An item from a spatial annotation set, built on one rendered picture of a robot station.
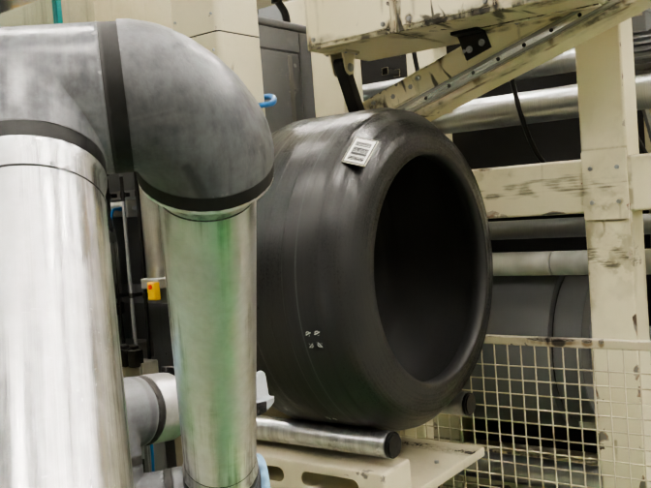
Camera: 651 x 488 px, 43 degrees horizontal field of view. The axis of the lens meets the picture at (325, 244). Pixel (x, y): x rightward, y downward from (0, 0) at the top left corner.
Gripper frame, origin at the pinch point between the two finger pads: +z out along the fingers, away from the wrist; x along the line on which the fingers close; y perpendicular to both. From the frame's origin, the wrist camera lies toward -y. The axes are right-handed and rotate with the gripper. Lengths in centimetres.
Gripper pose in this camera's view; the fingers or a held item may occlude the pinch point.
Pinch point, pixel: (266, 403)
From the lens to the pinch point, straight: 128.9
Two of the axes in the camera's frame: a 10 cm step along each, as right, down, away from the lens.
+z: 6.0, 0.3, 8.0
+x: -8.0, 0.3, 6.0
